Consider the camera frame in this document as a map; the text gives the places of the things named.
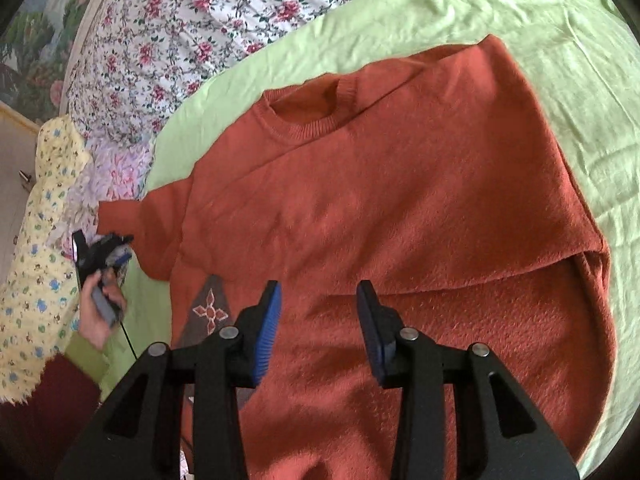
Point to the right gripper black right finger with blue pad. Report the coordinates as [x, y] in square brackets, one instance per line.
[384, 334]

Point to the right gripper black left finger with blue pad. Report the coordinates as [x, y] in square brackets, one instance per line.
[251, 338]

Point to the rust orange knit sweater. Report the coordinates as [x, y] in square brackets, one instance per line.
[435, 177]

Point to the dark red sleeve forearm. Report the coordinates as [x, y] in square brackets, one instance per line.
[37, 433]

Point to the person's left hand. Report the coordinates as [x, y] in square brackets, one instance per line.
[92, 327]

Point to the purple pink floral pillow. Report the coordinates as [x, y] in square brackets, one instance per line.
[113, 172]

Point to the yellow floral pillow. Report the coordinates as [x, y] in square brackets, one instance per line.
[39, 298]

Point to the red floral white quilt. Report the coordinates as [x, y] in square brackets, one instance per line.
[135, 61]

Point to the light green bed sheet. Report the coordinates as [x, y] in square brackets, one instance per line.
[577, 56]

